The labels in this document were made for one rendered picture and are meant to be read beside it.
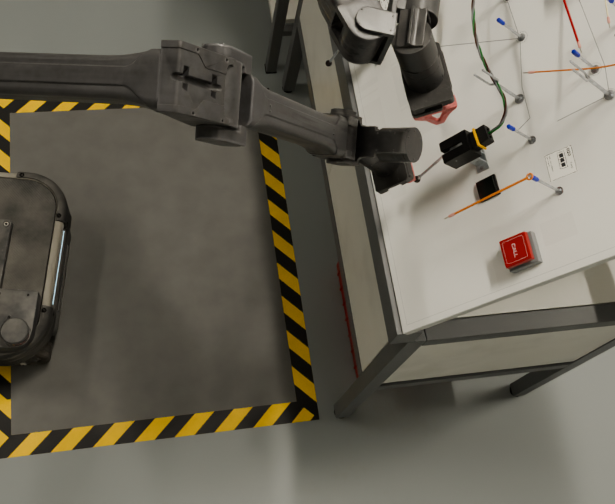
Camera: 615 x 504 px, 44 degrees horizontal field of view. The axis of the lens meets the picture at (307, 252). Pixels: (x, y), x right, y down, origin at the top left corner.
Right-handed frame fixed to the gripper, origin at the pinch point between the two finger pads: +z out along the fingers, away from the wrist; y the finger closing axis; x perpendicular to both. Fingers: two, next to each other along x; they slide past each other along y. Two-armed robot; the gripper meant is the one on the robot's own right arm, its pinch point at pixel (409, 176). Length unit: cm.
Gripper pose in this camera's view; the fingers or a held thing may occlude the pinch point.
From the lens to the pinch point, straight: 145.4
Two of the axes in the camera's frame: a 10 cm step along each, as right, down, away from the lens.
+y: -1.6, -9.1, 3.8
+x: -8.1, 3.4, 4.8
